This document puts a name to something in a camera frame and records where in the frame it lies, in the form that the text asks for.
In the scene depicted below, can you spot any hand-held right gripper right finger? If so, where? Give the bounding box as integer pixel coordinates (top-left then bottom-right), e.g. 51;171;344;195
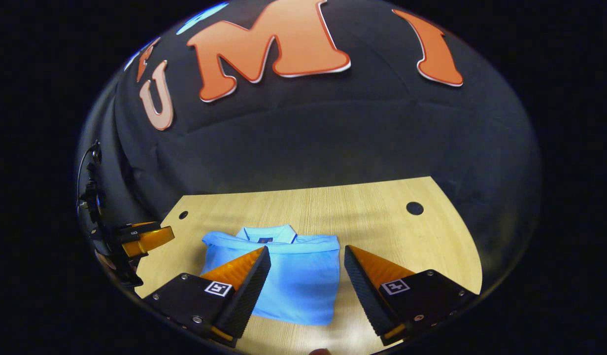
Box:
344;245;481;347

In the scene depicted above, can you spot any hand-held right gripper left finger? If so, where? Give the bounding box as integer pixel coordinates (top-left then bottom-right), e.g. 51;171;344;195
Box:
142;246;272;348

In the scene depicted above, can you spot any light blue T-shirt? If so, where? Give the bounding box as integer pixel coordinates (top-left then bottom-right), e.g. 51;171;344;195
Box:
200;224;341;327

